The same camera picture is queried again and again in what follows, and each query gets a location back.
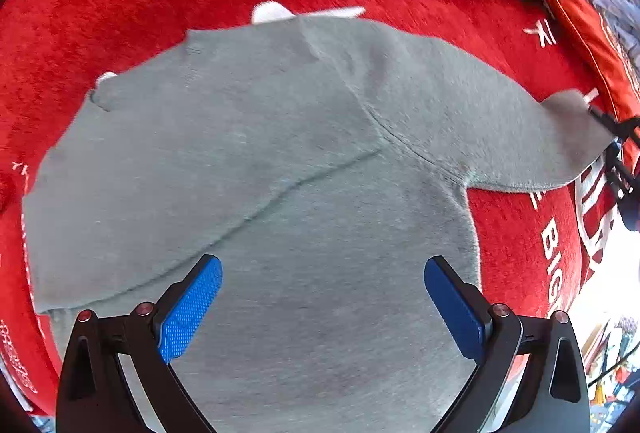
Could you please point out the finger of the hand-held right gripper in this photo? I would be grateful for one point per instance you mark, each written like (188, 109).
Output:
(612, 120)
(620, 175)

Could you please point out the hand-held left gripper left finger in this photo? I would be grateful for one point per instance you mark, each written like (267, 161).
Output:
(192, 308)

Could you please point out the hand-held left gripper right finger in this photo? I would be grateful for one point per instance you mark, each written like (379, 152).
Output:
(455, 308)

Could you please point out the grey sweater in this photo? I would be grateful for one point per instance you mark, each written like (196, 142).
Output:
(300, 163)

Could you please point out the red pillow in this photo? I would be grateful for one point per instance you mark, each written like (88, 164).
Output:
(595, 43)

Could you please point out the colourful clutter pile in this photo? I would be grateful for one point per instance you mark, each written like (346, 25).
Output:
(612, 353)

